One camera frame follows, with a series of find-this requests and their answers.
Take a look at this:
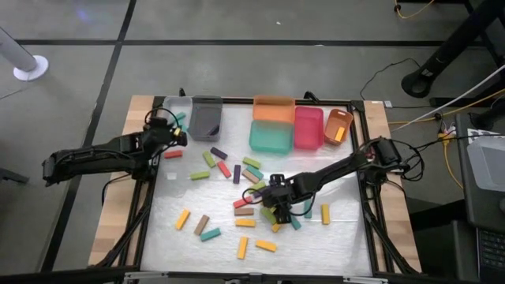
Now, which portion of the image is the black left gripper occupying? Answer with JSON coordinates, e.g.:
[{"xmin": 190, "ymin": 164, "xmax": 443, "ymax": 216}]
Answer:
[{"xmin": 144, "ymin": 116, "xmax": 189, "ymax": 149}]

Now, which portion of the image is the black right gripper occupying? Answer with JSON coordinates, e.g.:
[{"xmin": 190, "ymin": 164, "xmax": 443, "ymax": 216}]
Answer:
[{"xmin": 260, "ymin": 173, "xmax": 301, "ymax": 225}]

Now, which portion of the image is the grey plastic bin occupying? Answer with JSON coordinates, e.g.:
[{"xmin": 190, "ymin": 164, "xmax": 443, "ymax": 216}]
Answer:
[{"xmin": 187, "ymin": 95, "xmax": 224, "ymax": 142}]

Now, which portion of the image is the clear plastic bin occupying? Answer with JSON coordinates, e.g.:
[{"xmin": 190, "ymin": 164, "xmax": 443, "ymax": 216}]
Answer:
[{"xmin": 162, "ymin": 95, "xmax": 193, "ymax": 133}]

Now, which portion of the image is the teal plastic bin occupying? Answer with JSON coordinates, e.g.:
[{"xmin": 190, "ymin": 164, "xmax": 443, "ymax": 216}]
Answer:
[{"xmin": 248, "ymin": 119, "xmax": 295, "ymax": 155}]

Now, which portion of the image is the pink plastic bin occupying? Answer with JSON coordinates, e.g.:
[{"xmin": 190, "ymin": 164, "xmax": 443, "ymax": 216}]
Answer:
[{"xmin": 293, "ymin": 105, "xmax": 325, "ymax": 151}]

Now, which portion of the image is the orange plastic bin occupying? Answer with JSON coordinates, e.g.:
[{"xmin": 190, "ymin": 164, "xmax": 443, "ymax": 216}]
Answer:
[{"xmin": 252, "ymin": 94, "xmax": 296, "ymax": 124}]

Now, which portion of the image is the small orange tapered bin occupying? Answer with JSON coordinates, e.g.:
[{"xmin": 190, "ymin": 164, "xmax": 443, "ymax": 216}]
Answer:
[{"xmin": 323, "ymin": 108, "xmax": 355, "ymax": 146}]

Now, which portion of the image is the white pole with round base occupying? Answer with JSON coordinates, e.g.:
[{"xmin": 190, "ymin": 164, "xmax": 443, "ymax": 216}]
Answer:
[{"xmin": 0, "ymin": 25, "xmax": 50, "ymax": 82}]

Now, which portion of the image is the black furniture foot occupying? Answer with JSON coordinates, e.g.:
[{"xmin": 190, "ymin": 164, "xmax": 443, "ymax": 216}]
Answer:
[{"xmin": 0, "ymin": 167, "xmax": 30, "ymax": 185}]

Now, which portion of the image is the black floor stand pole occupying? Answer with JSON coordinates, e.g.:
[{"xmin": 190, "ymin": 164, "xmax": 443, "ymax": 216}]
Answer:
[{"xmin": 401, "ymin": 0, "xmax": 505, "ymax": 99}]

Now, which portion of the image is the grey plastic box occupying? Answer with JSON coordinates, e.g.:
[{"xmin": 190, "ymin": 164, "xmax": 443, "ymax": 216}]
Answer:
[{"xmin": 466, "ymin": 135, "xmax": 505, "ymax": 193}]

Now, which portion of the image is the black keyboard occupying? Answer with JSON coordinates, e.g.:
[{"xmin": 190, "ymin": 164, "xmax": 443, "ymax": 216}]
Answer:
[{"xmin": 475, "ymin": 226, "xmax": 505, "ymax": 275}]

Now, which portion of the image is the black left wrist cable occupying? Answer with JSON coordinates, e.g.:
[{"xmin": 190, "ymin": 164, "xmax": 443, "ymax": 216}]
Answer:
[{"xmin": 144, "ymin": 106, "xmax": 181, "ymax": 127}]

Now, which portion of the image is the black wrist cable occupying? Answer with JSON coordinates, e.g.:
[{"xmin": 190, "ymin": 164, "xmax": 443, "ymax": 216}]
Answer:
[
  {"xmin": 144, "ymin": 106, "xmax": 181, "ymax": 127},
  {"xmin": 241, "ymin": 187, "xmax": 316, "ymax": 218}
]

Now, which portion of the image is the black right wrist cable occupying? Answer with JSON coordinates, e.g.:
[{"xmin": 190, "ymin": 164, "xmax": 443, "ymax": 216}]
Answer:
[{"xmin": 241, "ymin": 187, "xmax": 316, "ymax": 218}]

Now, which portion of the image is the black aluminium table frame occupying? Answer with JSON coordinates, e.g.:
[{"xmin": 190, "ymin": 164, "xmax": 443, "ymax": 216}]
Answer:
[{"xmin": 92, "ymin": 94, "xmax": 421, "ymax": 284}]

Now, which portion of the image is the black floor cable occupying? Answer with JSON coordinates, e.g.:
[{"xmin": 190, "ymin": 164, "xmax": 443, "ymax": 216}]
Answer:
[{"xmin": 358, "ymin": 58, "xmax": 422, "ymax": 102}]

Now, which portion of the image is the yellow cable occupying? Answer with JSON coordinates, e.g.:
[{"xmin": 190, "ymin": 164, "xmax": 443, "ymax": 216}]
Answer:
[
  {"xmin": 436, "ymin": 133, "xmax": 465, "ymax": 190},
  {"xmin": 393, "ymin": 0, "xmax": 436, "ymax": 21},
  {"xmin": 388, "ymin": 88, "xmax": 505, "ymax": 125}
]

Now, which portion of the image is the white cable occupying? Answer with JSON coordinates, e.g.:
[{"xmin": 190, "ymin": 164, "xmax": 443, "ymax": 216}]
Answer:
[{"xmin": 390, "ymin": 64, "xmax": 505, "ymax": 133}]

